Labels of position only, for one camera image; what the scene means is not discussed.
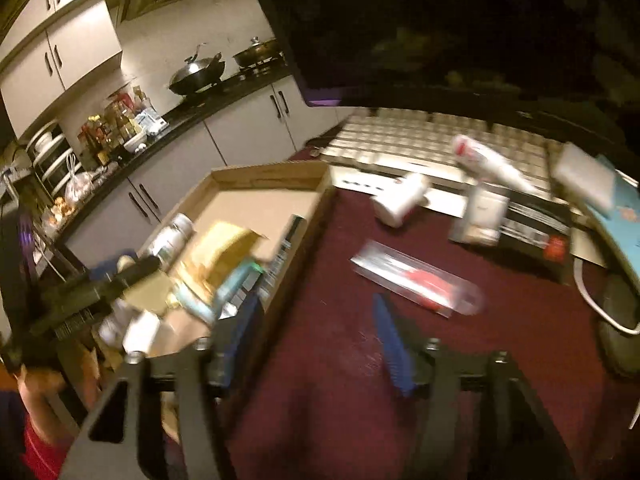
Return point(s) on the dark pot with lid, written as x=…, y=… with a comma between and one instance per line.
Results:
x=259, y=52

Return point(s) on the beige keyboard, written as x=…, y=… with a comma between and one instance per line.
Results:
x=394, y=141

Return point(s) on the black wok with lid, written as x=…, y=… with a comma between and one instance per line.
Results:
x=197, y=73

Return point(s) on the white red tube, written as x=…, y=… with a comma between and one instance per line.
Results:
x=484, y=162

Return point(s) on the white rectangular box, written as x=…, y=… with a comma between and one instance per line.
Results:
x=585, y=178

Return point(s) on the black snack packet crab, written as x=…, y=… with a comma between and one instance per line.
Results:
x=538, y=231

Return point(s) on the condiment bottles cluster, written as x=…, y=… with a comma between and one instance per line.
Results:
x=127, y=124

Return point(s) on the black round lamp base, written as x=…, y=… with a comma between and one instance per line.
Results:
x=619, y=350

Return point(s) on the white earbud case packet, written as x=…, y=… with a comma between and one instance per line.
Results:
x=483, y=215

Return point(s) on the white bottle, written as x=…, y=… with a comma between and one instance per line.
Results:
x=169, y=243

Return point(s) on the person's left hand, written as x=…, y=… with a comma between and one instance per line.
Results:
x=38, y=385

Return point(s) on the black computer monitor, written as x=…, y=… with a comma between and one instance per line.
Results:
x=368, y=52

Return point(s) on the cardboard box tray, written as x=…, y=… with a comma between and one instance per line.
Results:
x=232, y=216

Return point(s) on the white cabinets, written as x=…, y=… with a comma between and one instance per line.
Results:
x=52, y=46
x=248, y=122

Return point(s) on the small white red jar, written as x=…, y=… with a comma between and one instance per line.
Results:
x=394, y=204

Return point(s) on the white upper cabinets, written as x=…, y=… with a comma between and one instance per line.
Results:
x=52, y=46

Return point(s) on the blue book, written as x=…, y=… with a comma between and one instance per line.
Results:
x=620, y=227

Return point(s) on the white lower cabinets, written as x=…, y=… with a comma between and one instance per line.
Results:
x=248, y=122

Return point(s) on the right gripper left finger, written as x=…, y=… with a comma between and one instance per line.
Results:
x=152, y=399

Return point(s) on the black marker in box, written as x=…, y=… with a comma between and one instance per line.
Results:
x=269, y=279

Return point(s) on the clear case red items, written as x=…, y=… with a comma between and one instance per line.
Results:
x=427, y=286

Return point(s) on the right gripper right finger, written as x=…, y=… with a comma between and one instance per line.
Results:
x=477, y=416

